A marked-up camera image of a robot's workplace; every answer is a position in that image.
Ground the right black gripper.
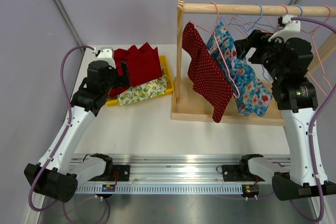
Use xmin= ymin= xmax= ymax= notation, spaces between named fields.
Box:
xmin=234 ymin=30 xmax=291 ymax=81

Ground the pink hanger of red skirt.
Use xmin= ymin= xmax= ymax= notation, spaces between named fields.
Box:
xmin=233 ymin=3 xmax=277 ymax=33

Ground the plain red skirt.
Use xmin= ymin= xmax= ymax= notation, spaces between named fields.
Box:
xmin=109 ymin=43 xmax=162 ymax=98

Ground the lemon print skirt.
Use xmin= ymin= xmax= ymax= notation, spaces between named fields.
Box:
xmin=117 ymin=75 xmax=168 ymax=105

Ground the blue floral skirt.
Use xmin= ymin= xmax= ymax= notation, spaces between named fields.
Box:
xmin=205 ymin=20 xmax=274 ymax=118

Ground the pink hanger of tan skirt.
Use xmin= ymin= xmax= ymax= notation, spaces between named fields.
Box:
xmin=299 ymin=4 xmax=332 ymax=98

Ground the blue hanger of lemon skirt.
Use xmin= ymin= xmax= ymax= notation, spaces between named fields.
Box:
xmin=232 ymin=4 xmax=304 ymax=35

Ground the blue hanger of floral skirt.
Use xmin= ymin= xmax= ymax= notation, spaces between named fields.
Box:
xmin=246 ymin=3 xmax=266 ymax=80

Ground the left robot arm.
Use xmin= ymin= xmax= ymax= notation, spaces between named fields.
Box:
xmin=24 ymin=60 xmax=130 ymax=203

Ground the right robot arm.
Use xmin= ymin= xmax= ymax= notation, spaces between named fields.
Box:
xmin=234 ymin=29 xmax=335 ymax=201

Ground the pink hanger of dotted skirt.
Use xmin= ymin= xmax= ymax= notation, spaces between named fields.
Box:
xmin=189 ymin=1 xmax=241 ymax=98

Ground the red polka dot skirt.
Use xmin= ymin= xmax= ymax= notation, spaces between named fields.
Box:
xmin=182 ymin=22 xmax=233 ymax=123

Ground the yellow plastic tray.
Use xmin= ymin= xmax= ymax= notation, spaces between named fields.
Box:
xmin=106 ymin=55 xmax=174 ymax=106

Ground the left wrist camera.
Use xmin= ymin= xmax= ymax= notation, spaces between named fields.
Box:
xmin=92 ymin=47 xmax=116 ymax=68

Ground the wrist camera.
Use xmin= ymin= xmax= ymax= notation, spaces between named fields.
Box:
xmin=92 ymin=47 xmax=116 ymax=68
xmin=268 ymin=14 xmax=301 ymax=42

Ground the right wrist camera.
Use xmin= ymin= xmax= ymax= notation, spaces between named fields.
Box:
xmin=268 ymin=14 xmax=301 ymax=42

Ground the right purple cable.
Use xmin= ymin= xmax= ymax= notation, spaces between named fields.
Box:
xmin=270 ymin=17 xmax=336 ymax=222

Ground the purple cable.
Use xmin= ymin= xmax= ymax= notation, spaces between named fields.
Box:
xmin=270 ymin=17 xmax=336 ymax=222
xmin=27 ymin=45 xmax=110 ymax=224

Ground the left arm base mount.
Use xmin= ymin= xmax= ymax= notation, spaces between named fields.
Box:
xmin=82 ymin=153 xmax=131 ymax=199

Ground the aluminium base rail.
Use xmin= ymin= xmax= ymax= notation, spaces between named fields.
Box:
xmin=70 ymin=153 xmax=292 ymax=195

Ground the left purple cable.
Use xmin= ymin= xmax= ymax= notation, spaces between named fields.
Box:
xmin=27 ymin=45 xmax=110 ymax=224

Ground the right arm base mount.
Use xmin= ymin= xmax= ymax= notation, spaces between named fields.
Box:
xmin=216 ymin=154 xmax=267 ymax=201

